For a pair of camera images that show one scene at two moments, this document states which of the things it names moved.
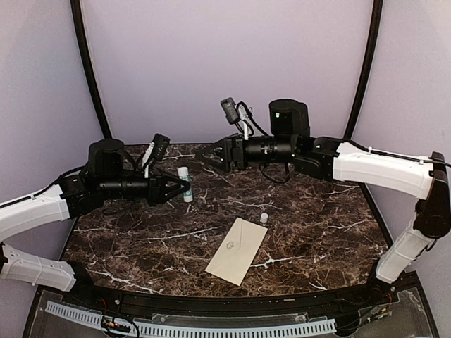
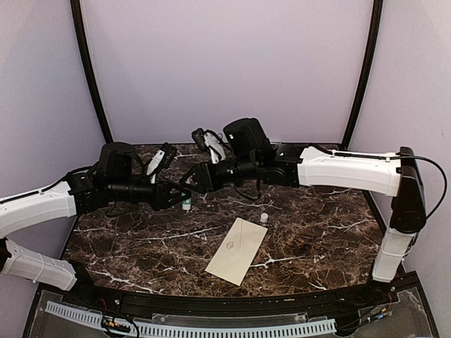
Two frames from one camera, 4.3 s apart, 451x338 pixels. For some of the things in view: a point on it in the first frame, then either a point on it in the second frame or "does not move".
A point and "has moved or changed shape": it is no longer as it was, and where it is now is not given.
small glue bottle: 183,173 has moved or changed shape
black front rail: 169,303 does not move
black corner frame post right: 354,110 does not move
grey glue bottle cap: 264,217 does not move
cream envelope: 237,253 does not move
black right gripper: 232,150 -> 207,182
